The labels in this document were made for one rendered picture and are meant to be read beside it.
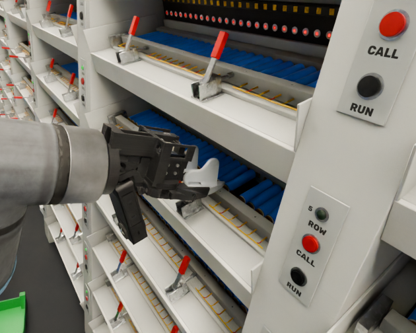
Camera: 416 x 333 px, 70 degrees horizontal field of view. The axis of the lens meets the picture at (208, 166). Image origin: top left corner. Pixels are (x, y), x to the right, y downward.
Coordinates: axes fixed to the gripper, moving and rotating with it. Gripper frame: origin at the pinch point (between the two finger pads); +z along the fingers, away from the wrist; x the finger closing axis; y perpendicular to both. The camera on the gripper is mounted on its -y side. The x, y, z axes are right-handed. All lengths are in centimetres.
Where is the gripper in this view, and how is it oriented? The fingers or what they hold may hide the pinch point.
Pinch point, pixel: (210, 182)
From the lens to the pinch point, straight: 51.1
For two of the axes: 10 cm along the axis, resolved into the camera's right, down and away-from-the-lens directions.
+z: 7.4, 0.4, 6.7
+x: -6.0, -4.2, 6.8
